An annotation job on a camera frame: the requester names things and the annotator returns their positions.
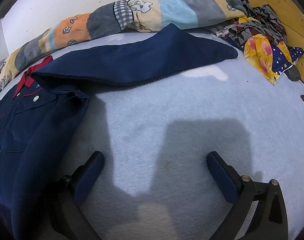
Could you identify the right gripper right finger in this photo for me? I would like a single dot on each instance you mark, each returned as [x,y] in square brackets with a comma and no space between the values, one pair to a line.
[270,218]

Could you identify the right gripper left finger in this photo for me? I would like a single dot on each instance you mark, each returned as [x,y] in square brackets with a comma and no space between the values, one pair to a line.
[66,215]

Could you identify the navy work shirt red collar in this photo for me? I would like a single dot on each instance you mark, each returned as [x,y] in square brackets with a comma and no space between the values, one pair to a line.
[39,116]

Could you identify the pile of patterned clothes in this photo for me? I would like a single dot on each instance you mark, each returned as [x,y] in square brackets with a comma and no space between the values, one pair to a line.
[257,20]

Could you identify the dark grey sock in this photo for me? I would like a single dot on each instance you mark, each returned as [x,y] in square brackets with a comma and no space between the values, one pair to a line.
[293,73]

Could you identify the yellow floral scarf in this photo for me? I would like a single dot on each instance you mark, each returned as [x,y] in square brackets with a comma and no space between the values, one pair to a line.
[257,52]

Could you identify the patchwork rolled quilt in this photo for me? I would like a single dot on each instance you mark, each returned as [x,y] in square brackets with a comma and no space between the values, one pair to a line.
[140,15]

